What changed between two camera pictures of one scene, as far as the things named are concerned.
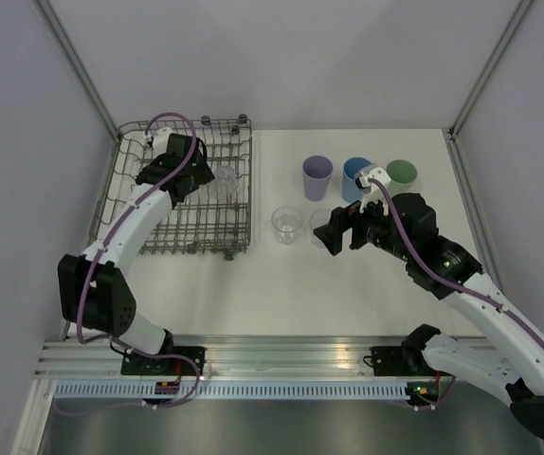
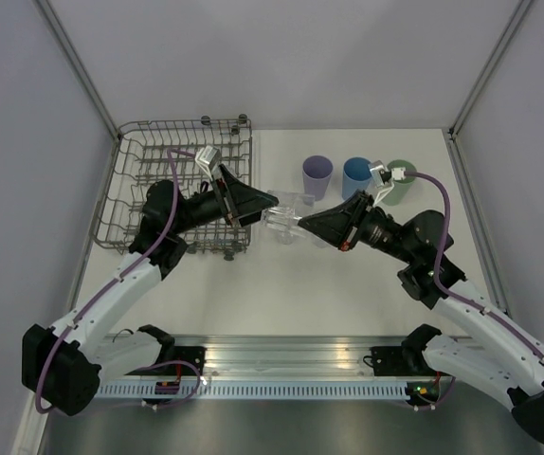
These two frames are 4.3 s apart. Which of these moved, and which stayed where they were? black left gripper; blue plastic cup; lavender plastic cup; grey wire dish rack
Moved: black left gripper
Stayed: grey wire dish rack; lavender plastic cup; blue plastic cup
